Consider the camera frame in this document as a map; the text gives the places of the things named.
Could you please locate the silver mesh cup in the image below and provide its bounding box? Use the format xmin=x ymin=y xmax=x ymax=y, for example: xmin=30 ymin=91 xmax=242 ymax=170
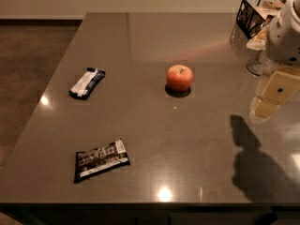
xmin=246 ymin=37 xmax=277 ymax=76

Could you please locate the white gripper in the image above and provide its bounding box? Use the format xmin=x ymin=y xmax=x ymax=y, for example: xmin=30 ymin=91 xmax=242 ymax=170
xmin=248 ymin=0 xmax=300 ymax=125

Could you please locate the black rxbar chocolate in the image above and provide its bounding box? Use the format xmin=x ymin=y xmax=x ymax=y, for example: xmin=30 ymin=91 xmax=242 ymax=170
xmin=74 ymin=139 xmax=130 ymax=184

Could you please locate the red apple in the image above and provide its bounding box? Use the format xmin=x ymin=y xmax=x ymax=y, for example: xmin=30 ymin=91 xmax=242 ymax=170
xmin=166 ymin=65 xmax=194 ymax=92

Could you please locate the blue white rxbar blueberry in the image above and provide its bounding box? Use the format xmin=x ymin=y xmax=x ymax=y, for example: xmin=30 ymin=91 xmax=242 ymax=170
xmin=68 ymin=67 xmax=106 ymax=100

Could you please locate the black wire basket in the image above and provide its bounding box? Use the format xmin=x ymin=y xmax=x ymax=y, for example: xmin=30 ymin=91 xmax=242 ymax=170
xmin=236 ymin=0 xmax=285 ymax=39

